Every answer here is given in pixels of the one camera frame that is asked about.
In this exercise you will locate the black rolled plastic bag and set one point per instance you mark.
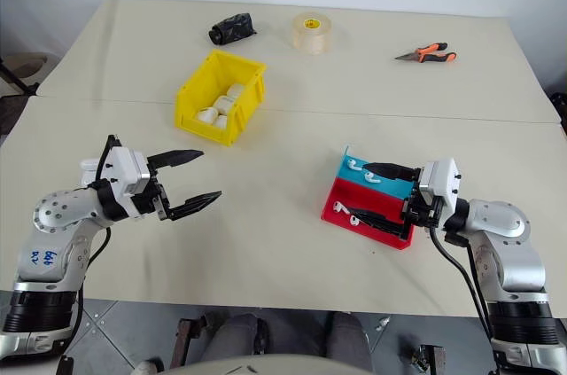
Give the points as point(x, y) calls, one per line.
point(232, 28)

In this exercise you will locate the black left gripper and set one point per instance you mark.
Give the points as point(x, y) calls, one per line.
point(150, 206)

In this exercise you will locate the brown metal bracket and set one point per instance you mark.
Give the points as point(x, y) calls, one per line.
point(184, 339)
point(432, 359)

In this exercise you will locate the grey rounded shape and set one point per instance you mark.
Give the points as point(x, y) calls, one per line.
point(350, 339)
point(235, 335)

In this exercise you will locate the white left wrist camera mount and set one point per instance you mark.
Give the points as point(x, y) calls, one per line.
point(126, 169)

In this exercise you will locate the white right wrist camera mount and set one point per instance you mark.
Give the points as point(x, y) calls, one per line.
point(440, 182)

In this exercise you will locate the black stand beside table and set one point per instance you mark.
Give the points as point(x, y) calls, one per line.
point(20, 67)

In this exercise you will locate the yellow plastic bin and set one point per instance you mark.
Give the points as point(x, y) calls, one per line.
point(212, 133)

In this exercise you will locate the red plastic tray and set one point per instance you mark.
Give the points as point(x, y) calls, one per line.
point(376, 197)

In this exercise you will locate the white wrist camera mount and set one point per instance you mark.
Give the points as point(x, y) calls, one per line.
point(440, 182)
point(126, 169)

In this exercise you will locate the orange and black pliers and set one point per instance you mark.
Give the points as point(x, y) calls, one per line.
point(432, 52)

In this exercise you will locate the white wireless earbud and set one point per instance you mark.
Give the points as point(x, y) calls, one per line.
point(340, 206)
point(371, 177)
point(354, 221)
point(353, 164)

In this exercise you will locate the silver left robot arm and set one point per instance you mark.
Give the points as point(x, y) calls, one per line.
point(57, 215)

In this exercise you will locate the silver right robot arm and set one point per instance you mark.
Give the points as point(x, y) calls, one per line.
point(509, 224)

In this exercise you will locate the clear tape roll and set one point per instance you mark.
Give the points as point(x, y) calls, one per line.
point(312, 36)

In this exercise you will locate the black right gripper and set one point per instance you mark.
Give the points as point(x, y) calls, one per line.
point(421, 211)

